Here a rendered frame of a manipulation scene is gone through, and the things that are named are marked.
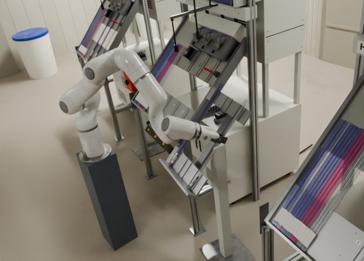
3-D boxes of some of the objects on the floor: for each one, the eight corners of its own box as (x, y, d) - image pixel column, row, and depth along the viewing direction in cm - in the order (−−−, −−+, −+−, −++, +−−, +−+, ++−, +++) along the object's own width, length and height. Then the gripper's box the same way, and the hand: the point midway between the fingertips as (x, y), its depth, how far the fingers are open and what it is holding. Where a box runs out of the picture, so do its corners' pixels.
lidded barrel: (32, 83, 517) (17, 41, 486) (22, 73, 554) (7, 34, 523) (65, 72, 539) (53, 31, 508) (53, 63, 576) (41, 25, 545)
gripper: (182, 131, 173) (212, 138, 183) (199, 147, 160) (230, 154, 171) (188, 116, 171) (219, 125, 181) (206, 131, 159) (237, 139, 169)
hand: (221, 138), depth 175 cm, fingers closed
